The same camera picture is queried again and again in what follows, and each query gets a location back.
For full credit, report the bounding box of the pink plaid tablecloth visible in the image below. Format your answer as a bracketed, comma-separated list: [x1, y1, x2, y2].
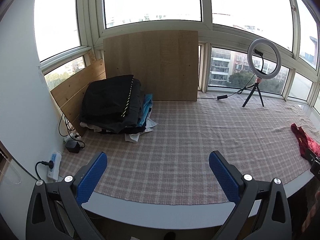
[59, 99, 320, 205]

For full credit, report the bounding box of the large wooden board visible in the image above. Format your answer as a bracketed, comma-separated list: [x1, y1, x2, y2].
[103, 30, 199, 102]

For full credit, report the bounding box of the small pine wood panel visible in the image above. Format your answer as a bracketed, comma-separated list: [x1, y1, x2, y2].
[50, 59, 107, 137]

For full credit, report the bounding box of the white power strip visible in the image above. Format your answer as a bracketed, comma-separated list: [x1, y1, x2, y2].
[47, 151, 62, 180]

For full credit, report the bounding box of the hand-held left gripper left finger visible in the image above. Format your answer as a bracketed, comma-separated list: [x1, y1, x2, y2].
[26, 151, 108, 240]

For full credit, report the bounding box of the black plug with cable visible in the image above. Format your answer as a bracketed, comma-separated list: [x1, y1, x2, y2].
[35, 160, 54, 180]

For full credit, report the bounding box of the dark red garment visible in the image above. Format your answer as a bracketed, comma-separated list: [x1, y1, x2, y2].
[290, 123, 320, 160]

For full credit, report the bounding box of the ring light on tripod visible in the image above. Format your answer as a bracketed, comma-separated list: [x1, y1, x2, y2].
[242, 39, 282, 108]

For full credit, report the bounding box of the navy garment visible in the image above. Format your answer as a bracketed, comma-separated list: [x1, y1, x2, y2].
[120, 126, 147, 135]

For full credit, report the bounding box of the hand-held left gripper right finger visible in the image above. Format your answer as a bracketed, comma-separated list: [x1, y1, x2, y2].
[209, 151, 292, 240]

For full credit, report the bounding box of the white garment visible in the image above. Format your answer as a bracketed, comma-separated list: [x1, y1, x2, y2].
[80, 117, 158, 143]

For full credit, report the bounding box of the white plug adapter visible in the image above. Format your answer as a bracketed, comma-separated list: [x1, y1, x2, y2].
[64, 132, 82, 142]

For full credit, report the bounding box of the black looped cable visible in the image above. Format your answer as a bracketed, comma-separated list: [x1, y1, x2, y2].
[58, 114, 86, 150]

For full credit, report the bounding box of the black power adapter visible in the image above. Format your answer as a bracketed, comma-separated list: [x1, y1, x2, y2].
[65, 141, 82, 153]

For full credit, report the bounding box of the black garment with yellow stripe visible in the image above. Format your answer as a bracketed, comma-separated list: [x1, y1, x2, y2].
[79, 75, 143, 133]

